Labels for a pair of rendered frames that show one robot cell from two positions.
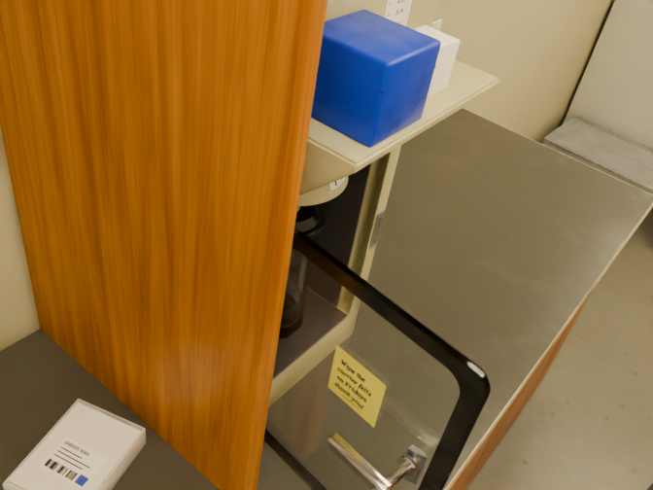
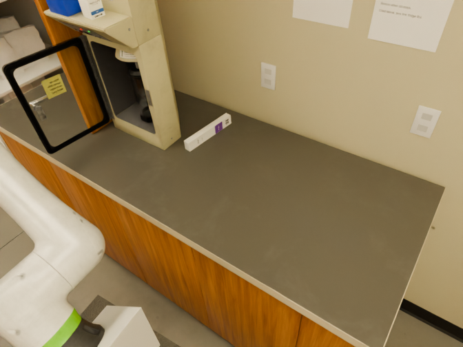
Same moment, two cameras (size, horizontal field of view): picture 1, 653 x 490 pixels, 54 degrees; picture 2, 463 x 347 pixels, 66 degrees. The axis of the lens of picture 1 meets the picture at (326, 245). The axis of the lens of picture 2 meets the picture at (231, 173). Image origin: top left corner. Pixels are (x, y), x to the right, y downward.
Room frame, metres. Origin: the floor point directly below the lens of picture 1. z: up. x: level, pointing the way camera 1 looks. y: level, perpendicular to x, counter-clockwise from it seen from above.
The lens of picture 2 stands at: (1.28, -1.23, 1.93)
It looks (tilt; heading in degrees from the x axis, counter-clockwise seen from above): 44 degrees down; 97
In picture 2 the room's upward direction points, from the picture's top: 4 degrees counter-clockwise
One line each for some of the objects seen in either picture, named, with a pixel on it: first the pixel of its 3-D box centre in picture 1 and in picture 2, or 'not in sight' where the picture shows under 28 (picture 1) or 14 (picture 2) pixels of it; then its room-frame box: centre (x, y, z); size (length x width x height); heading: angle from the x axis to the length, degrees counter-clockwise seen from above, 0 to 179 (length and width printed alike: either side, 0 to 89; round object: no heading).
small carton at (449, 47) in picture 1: (425, 60); (91, 6); (0.74, -0.07, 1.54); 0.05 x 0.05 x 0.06; 55
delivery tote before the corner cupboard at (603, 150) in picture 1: (599, 176); not in sight; (3.07, -1.36, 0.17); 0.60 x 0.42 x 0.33; 56
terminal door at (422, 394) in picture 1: (340, 406); (63, 98); (0.49, -0.05, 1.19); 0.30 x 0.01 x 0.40; 52
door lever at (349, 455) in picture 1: (369, 457); not in sight; (0.43, -0.09, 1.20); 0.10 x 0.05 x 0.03; 52
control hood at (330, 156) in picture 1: (389, 132); (90, 28); (0.70, -0.05, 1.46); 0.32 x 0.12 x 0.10; 148
